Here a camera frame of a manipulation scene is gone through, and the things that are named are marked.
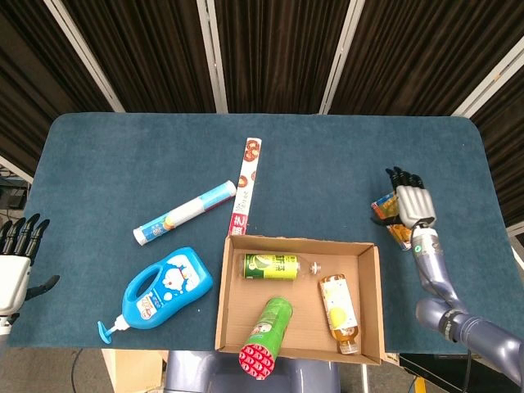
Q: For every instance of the plastic bag roll blue label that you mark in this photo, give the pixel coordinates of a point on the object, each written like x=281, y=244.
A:
x=184, y=213

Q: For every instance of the blue cartoon pump bottle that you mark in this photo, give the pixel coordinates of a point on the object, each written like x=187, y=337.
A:
x=172, y=286

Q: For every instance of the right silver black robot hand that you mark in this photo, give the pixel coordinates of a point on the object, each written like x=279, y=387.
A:
x=415, y=202

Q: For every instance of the green chip can red base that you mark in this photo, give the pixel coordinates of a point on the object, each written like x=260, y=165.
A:
x=268, y=327

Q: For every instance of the blue-grey robot torso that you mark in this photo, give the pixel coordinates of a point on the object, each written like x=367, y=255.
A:
x=196, y=372

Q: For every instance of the capless green label tea bottle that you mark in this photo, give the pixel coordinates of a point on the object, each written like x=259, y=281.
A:
x=270, y=266

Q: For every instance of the open brown cardboard box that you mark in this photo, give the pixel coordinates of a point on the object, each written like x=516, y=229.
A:
x=286, y=299

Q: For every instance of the black equipment beside table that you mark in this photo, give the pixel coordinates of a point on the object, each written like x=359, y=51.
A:
x=12, y=196

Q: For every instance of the black floor equipment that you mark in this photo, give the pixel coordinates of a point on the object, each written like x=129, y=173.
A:
x=430, y=368

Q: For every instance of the long white food-print box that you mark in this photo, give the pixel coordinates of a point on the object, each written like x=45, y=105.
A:
x=245, y=184

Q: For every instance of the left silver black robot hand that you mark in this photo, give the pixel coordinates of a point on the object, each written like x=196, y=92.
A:
x=14, y=278

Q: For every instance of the blue felt table cover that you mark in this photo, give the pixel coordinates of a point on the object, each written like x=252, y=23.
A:
x=123, y=163

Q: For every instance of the white partition post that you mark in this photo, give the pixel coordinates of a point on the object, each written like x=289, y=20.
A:
x=213, y=57
x=516, y=230
x=491, y=84
x=85, y=57
x=340, y=57
x=16, y=170

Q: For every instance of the amber tea bottle white cap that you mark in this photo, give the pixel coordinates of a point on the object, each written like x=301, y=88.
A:
x=337, y=307

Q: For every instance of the orange yellow snack packet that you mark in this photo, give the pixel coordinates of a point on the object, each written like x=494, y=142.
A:
x=385, y=206

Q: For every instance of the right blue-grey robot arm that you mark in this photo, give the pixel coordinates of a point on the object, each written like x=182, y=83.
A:
x=430, y=262

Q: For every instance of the white table leg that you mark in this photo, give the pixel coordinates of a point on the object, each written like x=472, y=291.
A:
x=364, y=378

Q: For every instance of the dark pleated partition panel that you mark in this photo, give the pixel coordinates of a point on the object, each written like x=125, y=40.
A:
x=507, y=143
x=155, y=53
x=278, y=53
x=32, y=82
x=417, y=53

